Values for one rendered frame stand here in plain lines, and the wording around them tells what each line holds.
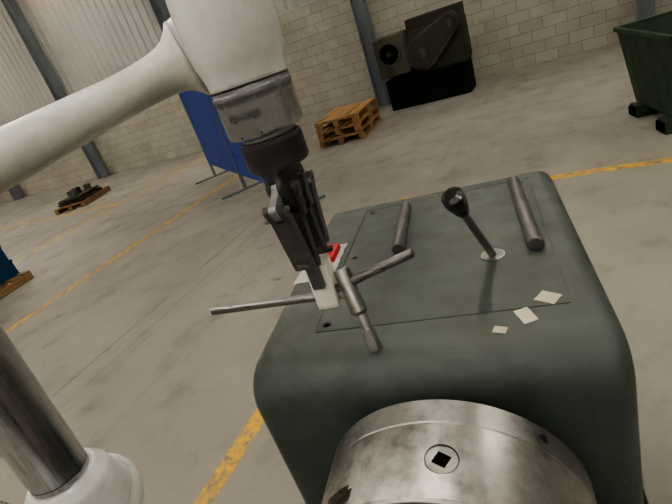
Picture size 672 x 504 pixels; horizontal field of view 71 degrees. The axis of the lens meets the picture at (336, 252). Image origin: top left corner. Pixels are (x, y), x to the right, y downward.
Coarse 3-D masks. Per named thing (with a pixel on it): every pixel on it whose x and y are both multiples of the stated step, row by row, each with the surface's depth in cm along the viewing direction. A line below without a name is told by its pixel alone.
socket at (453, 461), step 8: (432, 448) 47; (440, 448) 47; (448, 448) 46; (432, 456) 46; (440, 456) 47; (448, 456) 46; (456, 456) 45; (432, 464) 45; (440, 464) 47; (448, 464) 45; (456, 464) 45; (440, 472) 44; (448, 472) 44
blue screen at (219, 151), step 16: (192, 96) 746; (208, 96) 657; (192, 112) 804; (208, 112) 701; (208, 128) 752; (224, 128) 661; (208, 144) 811; (224, 144) 706; (240, 144) 626; (208, 160) 879; (224, 160) 758; (240, 160) 666; (240, 176) 712; (256, 176) 630
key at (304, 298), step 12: (408, 252) 56; (384, 264) 58; (396, 264) 58; (360, 276) 60; (372, 276) 59; (336, 288) 61; (264, 300) 67; (276, 300) 66; (288, 300) 65; (300, 300) 64; (312, 300) 63; (216, 312) 71; (228, 312) 70
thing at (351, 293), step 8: (336, 272) 61; (344, 272) 60; (344, 280) 60; (344, 288) 60; (352, 288) 60; (344, 296) 61; (352, 296) 60; (360, 296) 60; (352, 304) 60; (360, 304) 60; (352, 312) 60; (360, 312) 60; (360, 320) 60; (368, 320) 60; (368, 328) 60; (368, 336) 60; (376, 336) 60; (368, 344) 60; (376, 344) 59
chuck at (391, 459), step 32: (352, 448) 53; (384, 448) 49; (416, 448) 47; (480, 448) 46; (512, 448) 47; (352, 480) 49; (384, 480) 46; (416, 480) 44; (448, 480) 43; (480, 480) 43; (512, 480) 44; (544, 480) 45; (576, 480) 48
